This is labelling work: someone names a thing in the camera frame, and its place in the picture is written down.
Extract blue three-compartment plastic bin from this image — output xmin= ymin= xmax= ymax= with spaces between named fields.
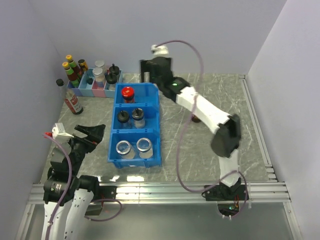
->
xmin=107 ymin=83 xmax=162 ymax=169

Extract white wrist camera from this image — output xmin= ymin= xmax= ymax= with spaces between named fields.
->
xmin=44 ymin=122 xmax=74 ymax=142
xmin=150 ymin=44 xmax=169 ymax=57

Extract small black item in tray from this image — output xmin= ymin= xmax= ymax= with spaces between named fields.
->
xmin=86 ymin=77 xmax=94 ymax=85

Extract green-neck sauce bottle back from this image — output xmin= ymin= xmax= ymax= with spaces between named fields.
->
xmin=65 ymin=54 xmax=83 ymax=79

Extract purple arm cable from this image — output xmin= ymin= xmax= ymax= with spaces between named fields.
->
xmin=42 ymin=133 xmax=123 ymax=240
xmin=156 ymin=39 xmax=250 ymax=218

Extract small silver-lid glass jar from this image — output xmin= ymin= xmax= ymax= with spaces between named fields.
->
xmin=116 ymin=140 xmax=136 ymax=160

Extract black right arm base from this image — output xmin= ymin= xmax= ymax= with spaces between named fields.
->
xmin=201 ymin=183 xmax=249 ymax=221

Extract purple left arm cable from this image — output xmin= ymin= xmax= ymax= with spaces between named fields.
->
xmin=42 ymin=133 xmax=123 ymax=240

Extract black knob jar back tray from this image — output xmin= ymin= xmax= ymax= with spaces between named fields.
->
xmin=108 ymin=63 xmax=120 ymax=76

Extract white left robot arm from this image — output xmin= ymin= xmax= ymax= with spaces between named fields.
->
xmin=41 ymin=123 xmax=106 ymax=240

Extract large silver-lid glass jar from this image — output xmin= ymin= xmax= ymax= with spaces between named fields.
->
xmin=136 ymin=137 xmax=153 ymax=159

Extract black knob jar front tray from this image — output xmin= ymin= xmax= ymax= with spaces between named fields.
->
xmin=106 ymin=72 xmax=118 ymax=91

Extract black knob-lid glass jar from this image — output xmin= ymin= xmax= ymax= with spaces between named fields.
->
xmin=117 ymin=110 xmax=132 ymax=129

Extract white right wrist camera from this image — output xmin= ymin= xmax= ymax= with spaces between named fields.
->
xmin=150 ymin=44 xmax=169 ymax=57

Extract green-neck sauce bottle front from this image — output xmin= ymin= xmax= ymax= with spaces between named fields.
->
xmin=62 ymin=61 xmax=80 ymax=88

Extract silver-lid jar front tray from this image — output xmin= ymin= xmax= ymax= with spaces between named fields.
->
xmin=92 ymin=67 xmax=106 ymax=89

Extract clear bottle red label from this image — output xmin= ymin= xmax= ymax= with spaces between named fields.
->
xmin=56 ymin=78 xmax=83 ymax=115

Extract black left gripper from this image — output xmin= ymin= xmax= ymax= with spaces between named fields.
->
xmin=64 ymin=123 xmax=105 ymax=175

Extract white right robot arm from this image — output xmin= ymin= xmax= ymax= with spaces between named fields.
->
xmin=140 ymin=56 xmax=242 ymax=200

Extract red-lid sauce jar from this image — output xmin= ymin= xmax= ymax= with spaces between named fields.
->
xmin=191 ymin=115 xmax=201 ymax=123
xmin=121 ymin=86 xmax=135 ymax=104

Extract pastel compartment organizer tray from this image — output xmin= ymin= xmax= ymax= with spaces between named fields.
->
xmin=67 ymin=68 xmax=115 ymax=99

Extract silver-lid jar tray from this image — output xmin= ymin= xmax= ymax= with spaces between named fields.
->
xmin=92 ymin=67 xmax=106 ymax=89
xmin=94 ymin=60 xmax=108 ymax=75

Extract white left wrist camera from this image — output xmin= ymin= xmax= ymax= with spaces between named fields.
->
xmin=44 ymin=122 xmax=74 ymax=142

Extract black knob jar tray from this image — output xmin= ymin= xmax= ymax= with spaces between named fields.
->
xmin=108 ymin=63 xmax=120 ymax=76
xmin=106 ymin=72 xmax=118 ymax=91

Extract green-neck sauce bottle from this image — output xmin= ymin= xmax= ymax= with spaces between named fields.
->
xmin=62 ymin=61 xmax=80 ymax=88
xmin=65 ymin=54 xmax=83 ymax=79

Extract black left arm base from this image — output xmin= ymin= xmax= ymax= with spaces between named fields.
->
xmin=85 ymin=185 xmax=117 ymax=216

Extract silver-lid jar back tray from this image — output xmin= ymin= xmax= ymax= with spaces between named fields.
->
xmin=94 ymin=60 xmax=108 ymax=75

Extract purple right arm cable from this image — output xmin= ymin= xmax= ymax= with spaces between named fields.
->
xmin=156 ymin=39 xmax=250 ymax=218

